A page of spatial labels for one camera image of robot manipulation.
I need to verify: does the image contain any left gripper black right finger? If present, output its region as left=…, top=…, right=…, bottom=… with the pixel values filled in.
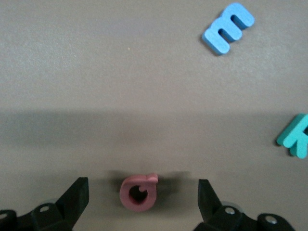
left=193, top=179, right=297, bottom=231

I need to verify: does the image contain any teal letter R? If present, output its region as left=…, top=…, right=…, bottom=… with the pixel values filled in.
left=276, top=113, right=308, bottom=159

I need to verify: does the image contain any red letter Q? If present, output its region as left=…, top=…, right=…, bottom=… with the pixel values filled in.
left=119, top=173, right=159, bottom=214

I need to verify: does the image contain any blue lowercase letter m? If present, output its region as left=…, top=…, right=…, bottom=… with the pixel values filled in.
left=201, top=2, right=255, bottom=56

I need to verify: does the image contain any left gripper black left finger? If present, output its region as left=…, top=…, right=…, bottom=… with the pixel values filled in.
left=0, top=177, right=90, bottom=231

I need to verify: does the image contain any brown table cover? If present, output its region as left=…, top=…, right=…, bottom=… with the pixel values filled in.
left=0, top=0, right=308, bottom=231

